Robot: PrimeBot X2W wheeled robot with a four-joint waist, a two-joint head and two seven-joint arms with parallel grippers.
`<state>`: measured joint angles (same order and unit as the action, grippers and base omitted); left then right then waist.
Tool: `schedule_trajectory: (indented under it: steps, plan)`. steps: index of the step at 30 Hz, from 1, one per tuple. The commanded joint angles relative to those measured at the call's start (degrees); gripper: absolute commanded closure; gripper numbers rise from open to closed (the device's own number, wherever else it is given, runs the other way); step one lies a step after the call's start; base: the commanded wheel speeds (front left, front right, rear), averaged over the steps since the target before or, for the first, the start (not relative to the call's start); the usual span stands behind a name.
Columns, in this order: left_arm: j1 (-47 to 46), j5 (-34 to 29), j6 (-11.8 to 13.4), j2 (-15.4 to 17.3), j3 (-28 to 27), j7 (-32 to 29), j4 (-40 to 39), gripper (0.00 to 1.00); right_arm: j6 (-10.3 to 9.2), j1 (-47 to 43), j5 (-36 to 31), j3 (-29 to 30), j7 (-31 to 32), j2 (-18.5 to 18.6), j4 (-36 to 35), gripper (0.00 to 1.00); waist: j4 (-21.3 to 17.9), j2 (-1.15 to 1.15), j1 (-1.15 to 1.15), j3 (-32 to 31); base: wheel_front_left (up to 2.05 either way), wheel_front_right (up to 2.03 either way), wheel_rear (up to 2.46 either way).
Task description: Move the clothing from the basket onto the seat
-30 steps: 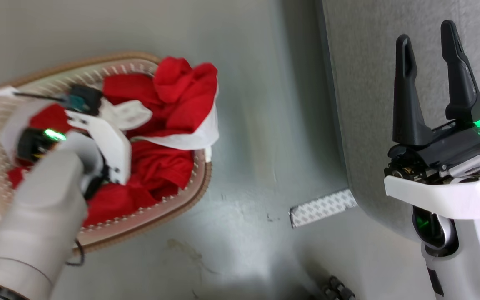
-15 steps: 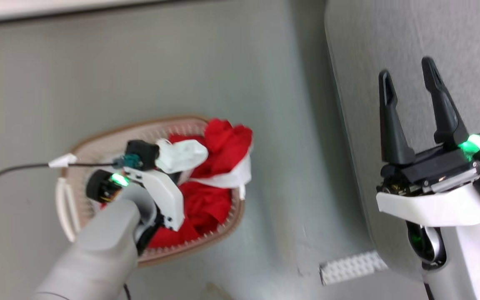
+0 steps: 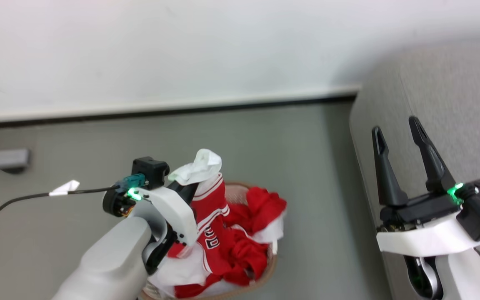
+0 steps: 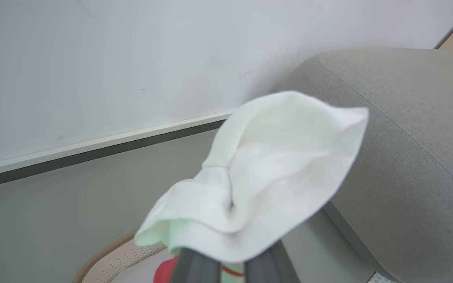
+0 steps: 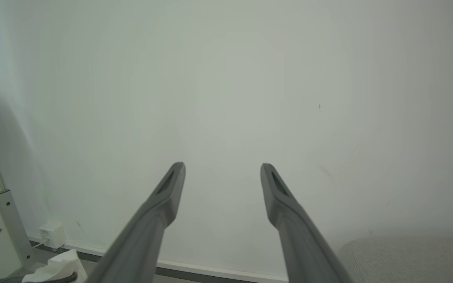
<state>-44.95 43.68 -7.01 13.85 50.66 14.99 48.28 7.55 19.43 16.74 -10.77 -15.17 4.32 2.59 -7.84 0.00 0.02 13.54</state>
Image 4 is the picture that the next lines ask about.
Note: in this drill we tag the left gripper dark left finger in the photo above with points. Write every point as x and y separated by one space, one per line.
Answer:
195 271

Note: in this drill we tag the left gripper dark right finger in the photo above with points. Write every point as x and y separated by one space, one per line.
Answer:
267 267

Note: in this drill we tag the red garment with white stripes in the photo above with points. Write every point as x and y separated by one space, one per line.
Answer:
164 273

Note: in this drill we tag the white cloth garment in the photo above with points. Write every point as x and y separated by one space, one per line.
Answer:
273 169

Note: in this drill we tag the cream perforated laundry basket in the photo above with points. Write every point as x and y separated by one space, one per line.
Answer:
108 267

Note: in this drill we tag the pale blue-white cloth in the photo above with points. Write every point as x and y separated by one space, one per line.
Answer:
140 276

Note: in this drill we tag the grey patterned floor mat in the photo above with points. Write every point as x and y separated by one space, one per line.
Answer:
380 278

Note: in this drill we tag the white and black baseboard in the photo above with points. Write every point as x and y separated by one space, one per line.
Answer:
92 147

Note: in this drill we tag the grey fabric sofa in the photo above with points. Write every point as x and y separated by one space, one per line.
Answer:
415 137

